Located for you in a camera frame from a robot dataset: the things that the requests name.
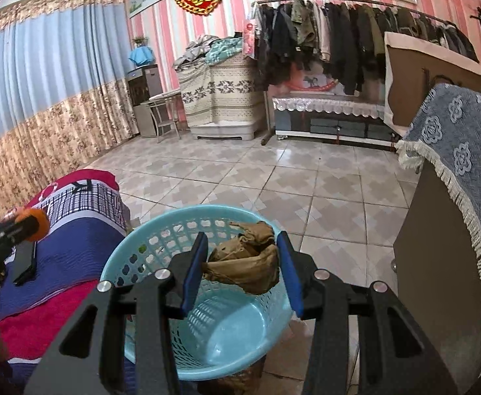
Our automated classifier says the pink plastic bag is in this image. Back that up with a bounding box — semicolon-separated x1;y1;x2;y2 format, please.
244;18;265;58

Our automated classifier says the teal cloth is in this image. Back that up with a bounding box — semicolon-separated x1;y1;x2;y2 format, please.
205;38;243;64

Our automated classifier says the black low cabinet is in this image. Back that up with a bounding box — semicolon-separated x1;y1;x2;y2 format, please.
273;107;401;151

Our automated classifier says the grey cloth pile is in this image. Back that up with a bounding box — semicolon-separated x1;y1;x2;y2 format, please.
172;35;220;70

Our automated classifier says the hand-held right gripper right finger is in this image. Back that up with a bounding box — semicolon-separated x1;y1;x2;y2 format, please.
277;230;459;395

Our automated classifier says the row of hanging clothes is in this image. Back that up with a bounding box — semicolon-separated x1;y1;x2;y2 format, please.
251;0;481;95

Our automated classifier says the beige patterned cover cloth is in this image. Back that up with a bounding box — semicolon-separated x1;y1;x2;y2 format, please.
177;55;266;126

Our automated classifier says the grey water dispenser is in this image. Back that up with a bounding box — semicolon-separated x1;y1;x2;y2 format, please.
126;64;163;138

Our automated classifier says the white lace cloth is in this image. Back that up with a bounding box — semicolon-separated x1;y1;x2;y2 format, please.
272;96;389;122

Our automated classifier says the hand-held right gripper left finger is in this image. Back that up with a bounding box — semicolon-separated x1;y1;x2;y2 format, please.
24;232;208;395

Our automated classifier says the brown garment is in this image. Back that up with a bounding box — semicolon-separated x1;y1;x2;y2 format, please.
201;221;282;296

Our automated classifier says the brown wooden cabinet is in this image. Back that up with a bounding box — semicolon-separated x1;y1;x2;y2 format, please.
392;164;481;395

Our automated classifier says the blue and floral curtain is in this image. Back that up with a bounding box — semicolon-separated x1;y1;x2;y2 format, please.
0;0;140;225

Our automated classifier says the folded black garment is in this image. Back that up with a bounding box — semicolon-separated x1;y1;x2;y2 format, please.
13;239;38;286

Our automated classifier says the red and blue printed blanket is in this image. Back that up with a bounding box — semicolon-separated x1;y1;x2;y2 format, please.
0;167;175;395

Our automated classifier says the small round metal table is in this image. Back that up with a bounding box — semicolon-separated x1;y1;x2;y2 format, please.
147;90;184;144

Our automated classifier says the orange soft item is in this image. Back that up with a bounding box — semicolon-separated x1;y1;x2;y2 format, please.
13;208;51;243

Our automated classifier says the blue covered water bottle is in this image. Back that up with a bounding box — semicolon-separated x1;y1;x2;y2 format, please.
128;46;156;67

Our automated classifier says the light blue plastic basket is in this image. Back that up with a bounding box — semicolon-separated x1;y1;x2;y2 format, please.
101;205;294;381

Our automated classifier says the blue fringed patterned cloth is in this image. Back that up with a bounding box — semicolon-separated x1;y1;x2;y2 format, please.
396;83;481;375

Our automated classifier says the orange hoop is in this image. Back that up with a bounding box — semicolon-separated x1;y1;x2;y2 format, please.
284;77;340;92

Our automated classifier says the brown folding table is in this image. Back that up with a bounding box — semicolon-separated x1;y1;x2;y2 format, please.
384;32;481;132

